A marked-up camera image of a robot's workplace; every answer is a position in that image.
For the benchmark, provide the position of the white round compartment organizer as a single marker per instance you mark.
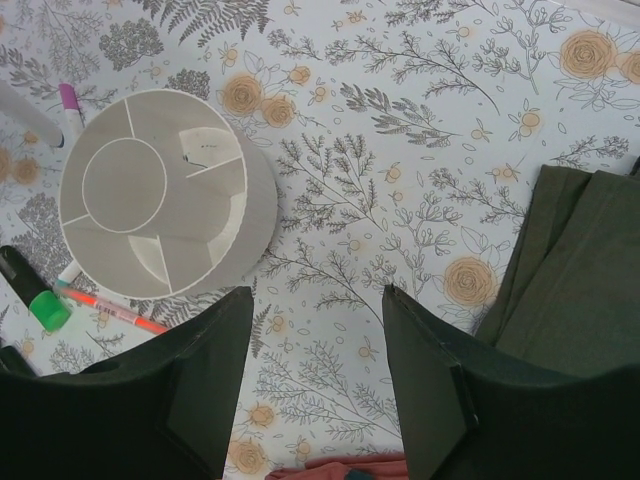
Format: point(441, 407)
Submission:
point(160, 196)

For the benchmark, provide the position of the orange pen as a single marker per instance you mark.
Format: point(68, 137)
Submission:
point(112, 309)

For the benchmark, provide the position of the green-capped black highlighter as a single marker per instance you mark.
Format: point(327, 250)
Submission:
point(32, 290)

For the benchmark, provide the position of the floral patterned mat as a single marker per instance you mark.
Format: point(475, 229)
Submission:
point(405, 138)

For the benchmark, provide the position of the teal-capped white pen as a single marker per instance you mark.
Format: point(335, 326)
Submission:
point(68, 275)

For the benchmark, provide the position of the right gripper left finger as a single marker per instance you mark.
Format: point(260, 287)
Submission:
point(161, 410)

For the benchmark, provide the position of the dark green cloth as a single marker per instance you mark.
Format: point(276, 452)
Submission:
point(569, 300)

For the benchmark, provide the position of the purple-capped white pen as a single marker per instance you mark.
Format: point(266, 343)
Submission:
point(72, 112)

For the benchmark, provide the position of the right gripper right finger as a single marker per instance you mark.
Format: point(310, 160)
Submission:
point(469, 411)

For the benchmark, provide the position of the red cloth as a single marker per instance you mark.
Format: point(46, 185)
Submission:
point(390, 466)

